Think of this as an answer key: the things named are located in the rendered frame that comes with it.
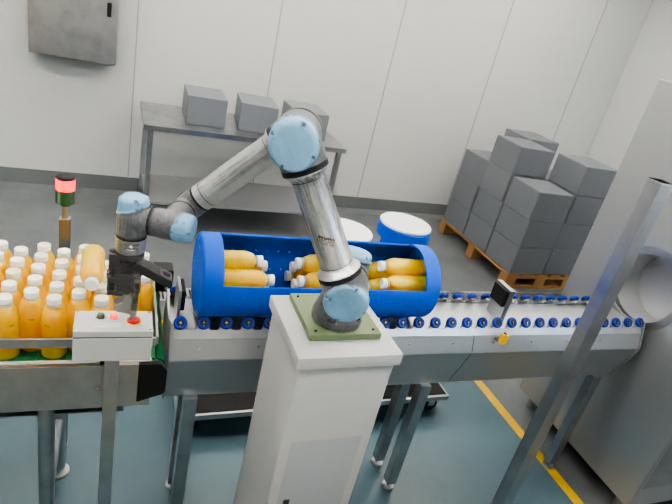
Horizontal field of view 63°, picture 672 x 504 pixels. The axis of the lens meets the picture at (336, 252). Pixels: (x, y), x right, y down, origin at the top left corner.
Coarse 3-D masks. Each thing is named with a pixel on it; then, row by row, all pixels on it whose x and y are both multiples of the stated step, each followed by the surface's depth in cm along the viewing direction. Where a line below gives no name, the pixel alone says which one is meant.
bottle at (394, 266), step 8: (392, 264) 205; (400, 264) 206; (408, 264) 208; (416, 264) 209; (424, 264) 211; (392, 272) 206; (400, 272) 207; (408, 272) 208; (416, 272) 209; (424, 272) 211
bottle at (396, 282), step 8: (392, 280) 203; (400, 280) 203; (408, 280) 205; (416, 280) 206; (424, 280) 207; (392, 288) 203; (400, 288) 203; (408, 288) 205; (416, 288) 206; (424, 288) 207
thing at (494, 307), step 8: (496, 288) 234; (504, 288) 231; (496, 296) 234; (504, 296) 229; (512, 296) 230; (488, 304) 241; (496, 304) 236; (504, 304) 232; (496, 312) 236; (504, 312) 233
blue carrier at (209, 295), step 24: (216, 240) 177; (240, 240) 195; (264, 240) 197; (288, 240) 199; (192, 264) 195; (216, 264) 172; (288, 264) 209; (432, 264) 204; (192, 288) 192; (216, 288) 172; (240, 288) 175; (264, 288) 178; (288, 288) 181; (312, 288) 185; (432, 288) 202; (216, 312) 179; (240, 312) 182; (264, 312) 185; (384, 312) 201; (408, 312) 205
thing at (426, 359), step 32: (192, 320) 187; (256, 320) 196; (544, 320) 246; (608, 320) 261; (192, 352) 182; (224, 352) 186; (256, 352) 190; (416, 352) 215; (448, 352) 220; (480, 352) 226; (512, 352) 233; (544, 352) 240; (608, 352) 256; (192, 384) 193; (224, 384) 198; (256, 384) 204
